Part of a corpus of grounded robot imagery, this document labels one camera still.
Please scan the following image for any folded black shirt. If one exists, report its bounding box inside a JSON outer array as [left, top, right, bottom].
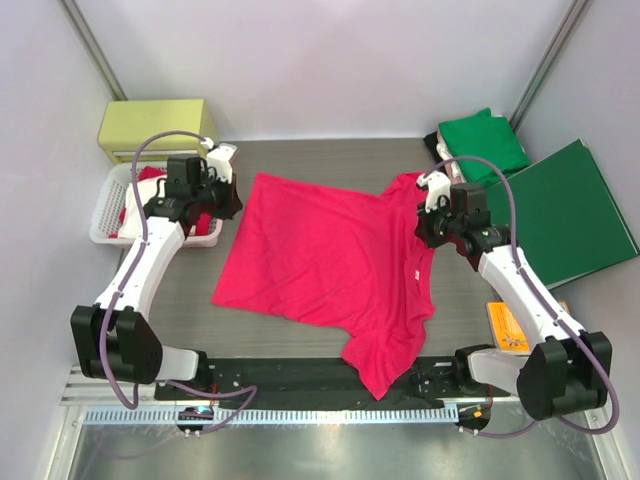
[[423, 131, 442, 161]]

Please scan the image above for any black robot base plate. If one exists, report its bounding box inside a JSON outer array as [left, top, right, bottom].
[[153, 355, 512, 411]]

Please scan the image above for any corner aluminium post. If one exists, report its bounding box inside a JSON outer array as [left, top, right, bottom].
[[509, 0, 592, 132], [58, 0, 127, 101]]

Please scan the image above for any yellow-green box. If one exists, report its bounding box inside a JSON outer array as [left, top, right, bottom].
[[98, 99, 220, 164]]

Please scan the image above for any slotted cable duct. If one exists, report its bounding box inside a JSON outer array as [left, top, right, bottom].
[[84, 404, 459, 426]]

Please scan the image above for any right corner aluminium post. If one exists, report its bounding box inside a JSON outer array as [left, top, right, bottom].
[[509, 0, 592, 132]]

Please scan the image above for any pink red t-shirt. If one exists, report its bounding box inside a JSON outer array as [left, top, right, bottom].
[[211, 173, 435, 399]]

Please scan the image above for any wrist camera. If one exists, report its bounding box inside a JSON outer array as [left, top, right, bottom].
[[200, 137, 238, 184], [416, 170, 451, 213]]

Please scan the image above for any white plastic laundry basket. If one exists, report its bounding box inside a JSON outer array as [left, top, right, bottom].
[[89, 163, 223, 248]]

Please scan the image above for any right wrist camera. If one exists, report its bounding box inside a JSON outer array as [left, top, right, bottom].
[[416, 170, 451, 213]]

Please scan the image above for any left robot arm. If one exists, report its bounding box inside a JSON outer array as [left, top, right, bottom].
[[71, 144, 242, 389]]

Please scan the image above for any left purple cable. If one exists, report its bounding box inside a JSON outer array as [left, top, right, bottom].
[[97, 129, 259, 434]]

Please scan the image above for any red t-shirt in basket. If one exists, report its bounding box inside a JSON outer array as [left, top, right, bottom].
[[119, 167, 212, 236]]

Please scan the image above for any left corner aluminium post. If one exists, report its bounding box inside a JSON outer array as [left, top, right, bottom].
[[58, 0, 127, 101]]

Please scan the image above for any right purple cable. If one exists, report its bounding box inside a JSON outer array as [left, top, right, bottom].
[[424, 155, 621, 441]]

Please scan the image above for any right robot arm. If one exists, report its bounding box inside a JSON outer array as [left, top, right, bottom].
[[415, 172, 614, 421]]

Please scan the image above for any aluminium frame rail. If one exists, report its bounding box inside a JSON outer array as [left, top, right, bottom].
[[60, 365, 171, 406]]

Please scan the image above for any green binder folder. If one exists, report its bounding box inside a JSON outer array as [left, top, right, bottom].
[[508, 140, 639, 288]]

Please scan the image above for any folded green t-shirt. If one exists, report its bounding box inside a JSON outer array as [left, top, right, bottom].
[[438, 108, 531, 177]]

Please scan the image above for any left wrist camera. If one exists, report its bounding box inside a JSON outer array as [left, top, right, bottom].
[[200, 137, 238, 184]]

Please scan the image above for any purple cable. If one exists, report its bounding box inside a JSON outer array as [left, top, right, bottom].
[[97, 129, 259, 434], [424, 155, 621, 441]]

